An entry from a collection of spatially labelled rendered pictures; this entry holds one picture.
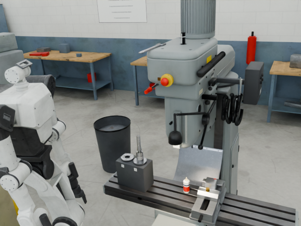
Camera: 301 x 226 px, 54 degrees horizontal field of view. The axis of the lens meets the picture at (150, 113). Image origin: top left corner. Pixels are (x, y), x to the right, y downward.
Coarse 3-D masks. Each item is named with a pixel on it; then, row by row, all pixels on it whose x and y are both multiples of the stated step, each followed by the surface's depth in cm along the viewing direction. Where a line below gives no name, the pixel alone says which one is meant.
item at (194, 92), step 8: (208, 72) 163; (200, 80) 150; (208, 80) 163; (160, 88) 156; (168, 88) 154; (176, 88) 152; (184, 88) 150; (192, 88) 148; (200, 88) 151; (168, 96) 156; (176, 96) 154; (184, 96) 152; (192, 96) 150
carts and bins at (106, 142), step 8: (104, 120) 394; (112, 120) 398; (120, 120) 396; (128, 120) 386; (96, 128) 384; (104, 128) 390; (112, 128) 388; (120, 128) 387; (128, 128) 368; (96, 136) 371; (104, 136) 358; (112, 136) 357; (120, 136) 361; (128, 136) 372; (104, 144) 364; (112, 144) 362; (120, 144) 366; (128, 144) 376; (104, 152) 371; (112, 152) 367; (120, 152) 370; (128, 152) 380; (104, 160) 377; (112, 160) 372; (104, 168) 386; (112, 168) 378
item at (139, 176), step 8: (120, 160) 198; (128, 160) 195; (136, 160) 194; (144, 160) 194; (120, 168) 198; (128, 168) 194; (136, 168) 190; (144, 168) 188; (152, 168) 198; (120, 176) 200; (128, 176) 197; (136, 176) 193; (144, 176) 190; (152, 176) 200; (120, 184) 203; (128, 184) 199; (136, 184) 195; (144, 184) 192; (152, 184) 202; (144, 192) 194
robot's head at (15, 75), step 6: (6, 72) 127; (12, 72) 127; (18, 72) 128; (24, 72) 133; (6, 78) 129; (12, 78) 128; (18, 78) 128; (24, 78) 134; (18, 84) 132; (24, 84) 133
